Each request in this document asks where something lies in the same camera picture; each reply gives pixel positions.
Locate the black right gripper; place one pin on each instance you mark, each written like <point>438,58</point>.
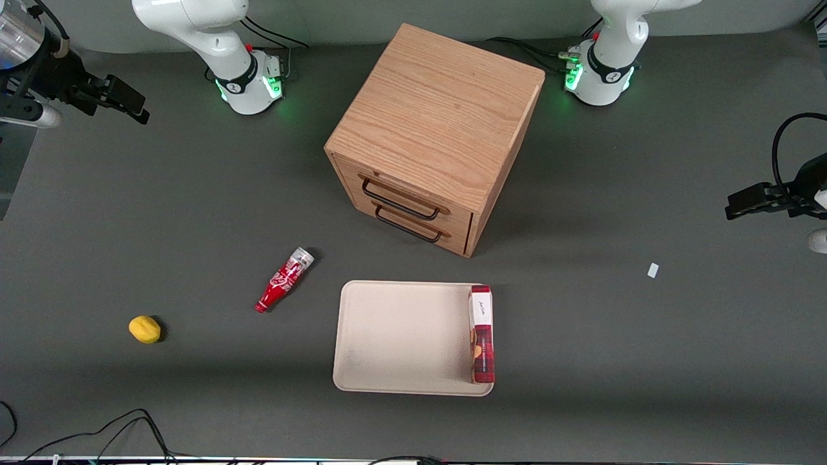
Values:
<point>59,76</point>

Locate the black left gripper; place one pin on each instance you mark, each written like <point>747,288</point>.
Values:
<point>803,185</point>

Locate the red coke bottle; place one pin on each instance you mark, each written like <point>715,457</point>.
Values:
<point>284,281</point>

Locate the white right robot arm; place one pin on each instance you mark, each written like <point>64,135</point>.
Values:
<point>194,32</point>

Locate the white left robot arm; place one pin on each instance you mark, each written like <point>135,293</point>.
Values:
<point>614,51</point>

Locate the beige plastic tray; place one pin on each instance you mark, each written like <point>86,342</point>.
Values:
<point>400,336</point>

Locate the small white paper scrap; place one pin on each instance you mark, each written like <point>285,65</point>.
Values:
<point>652,270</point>

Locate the yellow lemon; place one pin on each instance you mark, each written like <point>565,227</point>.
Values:
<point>145,329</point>

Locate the wooden drawer front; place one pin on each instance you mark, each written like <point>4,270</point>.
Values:
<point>460,223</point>
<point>457,244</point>

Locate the red plaid cookie box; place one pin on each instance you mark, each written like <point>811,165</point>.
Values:
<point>482,342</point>

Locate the wooden drawer cabinet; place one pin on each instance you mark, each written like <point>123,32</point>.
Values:
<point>439,116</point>

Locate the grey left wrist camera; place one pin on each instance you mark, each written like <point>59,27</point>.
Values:
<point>819,241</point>

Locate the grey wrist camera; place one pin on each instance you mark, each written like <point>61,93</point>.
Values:
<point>42,116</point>
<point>819,241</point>

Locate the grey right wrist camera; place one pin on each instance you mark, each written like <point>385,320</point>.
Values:
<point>42,116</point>

